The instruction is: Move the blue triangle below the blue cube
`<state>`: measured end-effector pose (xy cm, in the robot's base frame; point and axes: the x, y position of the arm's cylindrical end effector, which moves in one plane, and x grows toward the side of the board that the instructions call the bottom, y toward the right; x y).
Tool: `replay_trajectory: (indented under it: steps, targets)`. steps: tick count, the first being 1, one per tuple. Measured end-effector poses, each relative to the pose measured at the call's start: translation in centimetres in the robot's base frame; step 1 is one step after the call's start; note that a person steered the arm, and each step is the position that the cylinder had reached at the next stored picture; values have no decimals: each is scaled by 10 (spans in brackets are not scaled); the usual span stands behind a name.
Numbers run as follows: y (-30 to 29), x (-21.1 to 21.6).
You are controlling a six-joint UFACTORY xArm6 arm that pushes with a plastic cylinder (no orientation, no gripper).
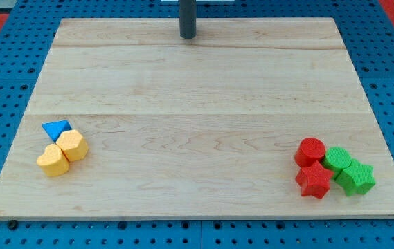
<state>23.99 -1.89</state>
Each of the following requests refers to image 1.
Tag blue triangle block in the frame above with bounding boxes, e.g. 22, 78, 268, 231
42, 120, 72, 142

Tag wooden board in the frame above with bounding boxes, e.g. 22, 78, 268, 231
0, 18, 394, 221

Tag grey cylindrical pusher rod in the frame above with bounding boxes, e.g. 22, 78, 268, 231
179, 0, 197, 39

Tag red cylinder block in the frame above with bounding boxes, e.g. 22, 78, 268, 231
294, 137, 326, 167

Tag yellow hexagon block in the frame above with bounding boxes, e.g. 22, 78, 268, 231
55, 129, 89, 162

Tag red star block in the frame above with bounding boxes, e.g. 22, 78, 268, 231
295, 161, 334, 199

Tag green cylinder block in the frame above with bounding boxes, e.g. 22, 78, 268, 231
321, 147, 352, 179

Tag yellow heart block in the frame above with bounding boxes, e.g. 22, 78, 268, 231
36, 143, 69, 177

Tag green star block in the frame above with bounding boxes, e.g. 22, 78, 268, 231
335, 159, 376, 196

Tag blue perforated base mat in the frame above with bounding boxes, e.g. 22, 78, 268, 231
0, 0, 394, 248

